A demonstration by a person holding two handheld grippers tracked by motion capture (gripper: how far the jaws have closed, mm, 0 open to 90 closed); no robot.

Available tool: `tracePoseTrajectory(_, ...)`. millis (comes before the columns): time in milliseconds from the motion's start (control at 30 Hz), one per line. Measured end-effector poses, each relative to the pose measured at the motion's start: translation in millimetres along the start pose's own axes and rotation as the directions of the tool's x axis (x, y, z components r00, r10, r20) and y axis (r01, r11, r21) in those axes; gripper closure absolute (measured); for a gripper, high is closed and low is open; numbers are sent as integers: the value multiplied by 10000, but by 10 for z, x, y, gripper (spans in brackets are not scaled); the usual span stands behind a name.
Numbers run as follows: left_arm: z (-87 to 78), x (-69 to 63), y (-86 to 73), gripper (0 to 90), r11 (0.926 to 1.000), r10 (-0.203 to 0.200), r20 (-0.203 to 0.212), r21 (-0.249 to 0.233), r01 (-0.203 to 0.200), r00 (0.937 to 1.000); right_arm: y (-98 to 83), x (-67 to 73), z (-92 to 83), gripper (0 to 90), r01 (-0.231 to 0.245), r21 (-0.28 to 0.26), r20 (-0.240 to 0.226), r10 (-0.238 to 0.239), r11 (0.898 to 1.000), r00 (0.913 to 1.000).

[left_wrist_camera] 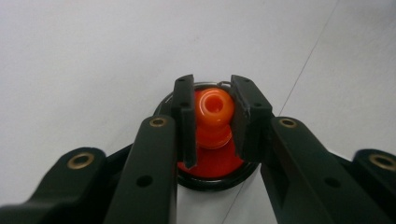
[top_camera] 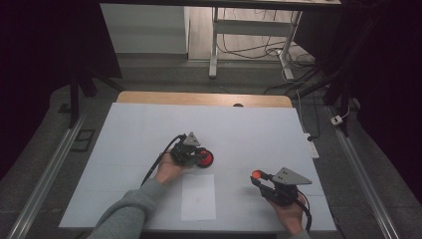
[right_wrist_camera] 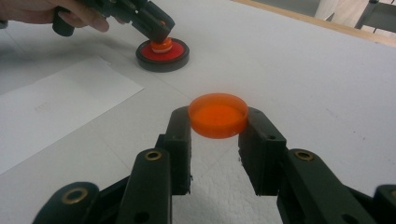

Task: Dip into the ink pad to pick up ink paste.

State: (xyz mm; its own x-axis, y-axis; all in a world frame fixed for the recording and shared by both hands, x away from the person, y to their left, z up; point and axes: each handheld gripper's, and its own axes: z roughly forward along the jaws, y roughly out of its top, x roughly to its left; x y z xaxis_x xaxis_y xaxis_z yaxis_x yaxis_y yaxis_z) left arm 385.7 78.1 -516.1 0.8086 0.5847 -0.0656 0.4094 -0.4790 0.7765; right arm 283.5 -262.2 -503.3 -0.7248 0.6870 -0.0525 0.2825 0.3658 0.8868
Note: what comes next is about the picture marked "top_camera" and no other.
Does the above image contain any white paper sheet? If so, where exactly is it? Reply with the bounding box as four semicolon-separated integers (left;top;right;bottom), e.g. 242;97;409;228
180;173;217;222

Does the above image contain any dark curtain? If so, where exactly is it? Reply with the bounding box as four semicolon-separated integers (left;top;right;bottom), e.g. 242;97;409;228
293;0;422;207
0;0;124;182

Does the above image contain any white desk frame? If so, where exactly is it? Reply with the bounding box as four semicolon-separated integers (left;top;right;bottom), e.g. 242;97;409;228
208;6;304;82

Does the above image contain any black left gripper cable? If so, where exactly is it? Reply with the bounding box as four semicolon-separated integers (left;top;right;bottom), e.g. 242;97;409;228
140;133;187;187

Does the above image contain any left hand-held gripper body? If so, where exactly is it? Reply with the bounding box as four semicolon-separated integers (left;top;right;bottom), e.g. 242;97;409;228
169;131;204;167

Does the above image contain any white power strip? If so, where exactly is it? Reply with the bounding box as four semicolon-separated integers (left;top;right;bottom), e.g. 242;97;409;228
303;132;320;159

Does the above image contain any black tripod stand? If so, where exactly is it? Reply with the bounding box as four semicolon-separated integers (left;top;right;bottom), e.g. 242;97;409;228
67;64;126;129
297;63;354;137

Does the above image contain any large white table cover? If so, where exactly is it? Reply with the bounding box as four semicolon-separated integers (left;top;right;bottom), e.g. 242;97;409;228
59;102;337;232

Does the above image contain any person's right hand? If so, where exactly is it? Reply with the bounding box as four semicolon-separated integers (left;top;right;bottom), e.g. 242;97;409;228
269;193;308;237

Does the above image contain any black floor socket plate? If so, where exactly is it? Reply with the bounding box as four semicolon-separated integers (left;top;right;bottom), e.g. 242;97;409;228
70;128;97;153

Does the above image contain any tangle of black floor cables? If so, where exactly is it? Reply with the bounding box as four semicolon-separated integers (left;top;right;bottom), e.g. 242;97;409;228
216;8;321;138

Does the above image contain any person's left hand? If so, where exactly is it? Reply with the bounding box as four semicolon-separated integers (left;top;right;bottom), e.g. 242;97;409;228
153;148;187;186

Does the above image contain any white cabinet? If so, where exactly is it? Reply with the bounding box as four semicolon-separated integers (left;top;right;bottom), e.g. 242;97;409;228
100;3;189;55

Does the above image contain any aluminium floor rail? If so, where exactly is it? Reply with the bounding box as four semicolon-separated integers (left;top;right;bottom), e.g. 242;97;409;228
6;114;88;239
323;105;401;239

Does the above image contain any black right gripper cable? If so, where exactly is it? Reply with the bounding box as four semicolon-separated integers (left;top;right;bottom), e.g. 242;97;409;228
297;189;314;233

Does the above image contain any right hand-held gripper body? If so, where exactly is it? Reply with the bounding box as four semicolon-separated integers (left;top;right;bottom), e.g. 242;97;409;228
263;166;314;207

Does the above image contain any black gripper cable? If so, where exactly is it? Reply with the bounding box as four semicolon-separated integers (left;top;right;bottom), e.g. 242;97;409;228
140;133;187;187
297;189;314;233

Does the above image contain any round red ink pad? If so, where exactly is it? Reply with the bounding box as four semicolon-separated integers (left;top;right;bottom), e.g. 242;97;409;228
197;148;215;169

